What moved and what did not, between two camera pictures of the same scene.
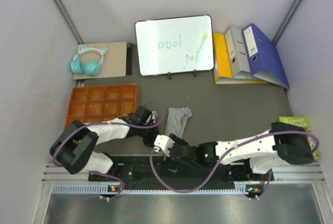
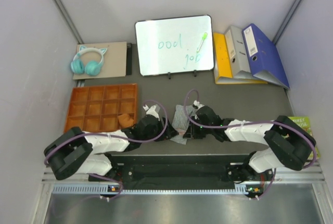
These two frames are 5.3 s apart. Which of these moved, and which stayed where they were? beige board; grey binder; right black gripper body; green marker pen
Moved: right black gripper body
Stayed: green marker pen; beige board; grey binder
